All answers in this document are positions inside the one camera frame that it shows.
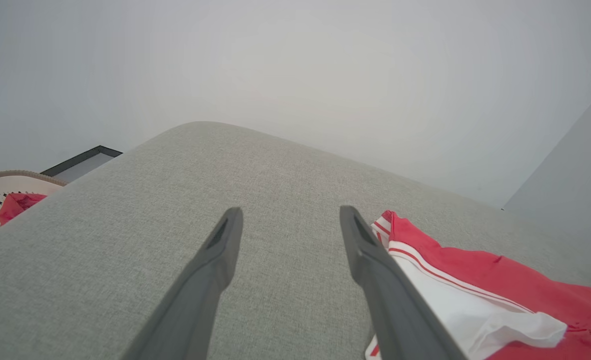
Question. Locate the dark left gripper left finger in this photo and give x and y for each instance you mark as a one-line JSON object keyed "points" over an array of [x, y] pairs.
{"points": [[195, 300]]}

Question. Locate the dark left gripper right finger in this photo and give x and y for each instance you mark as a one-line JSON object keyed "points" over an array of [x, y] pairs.
{"points": [[390, 305]]}

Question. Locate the red and white jersey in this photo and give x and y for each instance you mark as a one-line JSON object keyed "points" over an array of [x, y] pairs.
{"points": [[525, 290]]}

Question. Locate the grey fabric sofa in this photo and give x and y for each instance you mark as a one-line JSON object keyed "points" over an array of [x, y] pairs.
{"points": [[285, 175]]}

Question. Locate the black framed floor panel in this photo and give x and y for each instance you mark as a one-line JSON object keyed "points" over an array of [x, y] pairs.
{"points": [[78, 161]]}

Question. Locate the red cloth in basket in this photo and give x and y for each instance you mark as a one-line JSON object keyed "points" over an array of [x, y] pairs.
{"points": [[18, 205]]}

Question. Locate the beige plastic laundry basket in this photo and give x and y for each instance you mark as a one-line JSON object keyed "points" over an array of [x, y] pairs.
{"points": [[5, 186]]}

